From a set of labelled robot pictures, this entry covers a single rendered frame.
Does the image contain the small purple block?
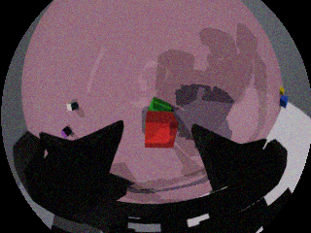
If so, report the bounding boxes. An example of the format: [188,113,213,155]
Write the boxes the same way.
[61,125,71,139]

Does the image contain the small white block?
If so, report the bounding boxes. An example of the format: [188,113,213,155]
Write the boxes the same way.
[66,101,77,112]

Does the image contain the red block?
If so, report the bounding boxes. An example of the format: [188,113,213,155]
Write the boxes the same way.
[144,112,179,148]

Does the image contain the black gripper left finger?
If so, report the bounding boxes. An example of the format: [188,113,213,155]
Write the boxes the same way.
[39,120,124,195]

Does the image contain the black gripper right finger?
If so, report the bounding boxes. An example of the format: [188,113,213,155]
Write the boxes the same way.
[191,124,267,191]

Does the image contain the green block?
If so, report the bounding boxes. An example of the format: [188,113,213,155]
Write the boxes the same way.
[148,97,171,111]
[149,102,172,113]

